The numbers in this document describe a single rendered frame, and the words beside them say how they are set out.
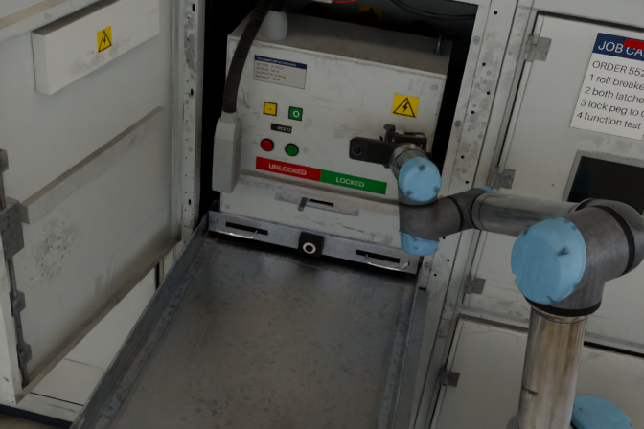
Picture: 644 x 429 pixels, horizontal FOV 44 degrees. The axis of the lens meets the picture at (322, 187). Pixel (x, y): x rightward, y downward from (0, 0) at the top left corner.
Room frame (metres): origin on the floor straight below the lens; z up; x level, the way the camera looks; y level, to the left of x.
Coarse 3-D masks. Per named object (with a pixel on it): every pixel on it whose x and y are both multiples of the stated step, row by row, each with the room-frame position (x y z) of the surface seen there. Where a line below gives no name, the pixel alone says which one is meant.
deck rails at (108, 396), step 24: (192, 240) 1.54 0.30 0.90; (192, 264) 1.51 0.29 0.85; (168, 288) 1.38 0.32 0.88; (408, 288) 1.53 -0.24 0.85; (144, 312) 1.25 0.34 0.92; (168, 312) 1.33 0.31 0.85; (408, 312) 1.44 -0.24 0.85; (144, 336) 1.25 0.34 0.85; (408, 336) 1.28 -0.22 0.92; (120, 360) 1.13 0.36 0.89; (144, 360) 1.18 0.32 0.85; (120, 384) 1.11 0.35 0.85; (384, 384) 1.20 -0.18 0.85; (96, 408) 1.02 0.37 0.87; (384, 408) 1.13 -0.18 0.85
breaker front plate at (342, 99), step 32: (320, 64) 1.62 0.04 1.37; (352, 64) 1.61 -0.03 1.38; (256, 96) 1.64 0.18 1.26; (288, 96) 1.63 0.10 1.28; (320, 96) 1.62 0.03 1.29; (352, 96) 1.61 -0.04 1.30; (384, 96) 1.60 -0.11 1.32; (416, 96) 1.59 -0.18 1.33; (256, 128) 1.64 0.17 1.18; (320, 128) 1.62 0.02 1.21; (352, 128) 1.61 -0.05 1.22; (416, 128) 1.59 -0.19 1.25; (288, 160) 1.63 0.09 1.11; (320, 160) 1.62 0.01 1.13; (352, 160) 1.61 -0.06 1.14; (224, 192) 1.65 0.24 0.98; (256, 192) 1.64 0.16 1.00; (352, 192) 1.61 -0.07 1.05; (288, 224) 1.63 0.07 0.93; (320, 224) 1.61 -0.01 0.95; (352, 224) 1.60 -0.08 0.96; (384, 224) 1.59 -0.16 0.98
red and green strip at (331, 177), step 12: (264, 168) 1.64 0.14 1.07; (276, 168) 1.63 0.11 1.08; (288, 168) 1.63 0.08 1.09; (300, 168) 1.62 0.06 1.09; (312, 168) 1.62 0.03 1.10; (324, 180) 1.61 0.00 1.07; (336, 180) 1.61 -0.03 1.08; (348, 180) 1.61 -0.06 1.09; (360, 180) 1.60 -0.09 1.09; (372, 180) 1.60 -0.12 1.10; (384, 192) 1.59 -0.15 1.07
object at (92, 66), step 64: (64, 0) 1.25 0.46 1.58; (128, 0) 1.42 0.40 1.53; (0, 64) 1.13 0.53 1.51; (64, 64) 1.24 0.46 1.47; (128, 64) 1.47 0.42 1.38; (0, 128) 1.11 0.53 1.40; (64, 128) 1.27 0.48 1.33; (128, 128) 1.45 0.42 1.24; (0, 192) 1.07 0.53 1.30; (64, 192) 1.23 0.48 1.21; (128, 192) 1.45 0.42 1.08; (0, 256) 1.04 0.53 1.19; (64, 256) 1.24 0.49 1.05; (128, 256) 1.45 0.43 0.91; (0, 320) 1.03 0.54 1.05; (64, 320) 1.22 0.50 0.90
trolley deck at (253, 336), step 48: (192, 288) 1.43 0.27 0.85; (240, 288) 1.45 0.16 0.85; (288, 288) 1.47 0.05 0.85; (336, 288) 1.50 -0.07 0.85; (384, 288) 1.52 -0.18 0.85; (192, 336) 1.27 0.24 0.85; (240, 336) 1.29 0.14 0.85; (288, 336) 1.31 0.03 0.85; (336, 336) 1.33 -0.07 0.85; (384, 336) 1.35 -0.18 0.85; (144, 384) 1.12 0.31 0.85; (192, 384) 1.13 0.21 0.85; (240, 384) 1.15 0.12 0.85; (288, 384) 1.17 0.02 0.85; (336, 384) 1.18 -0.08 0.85
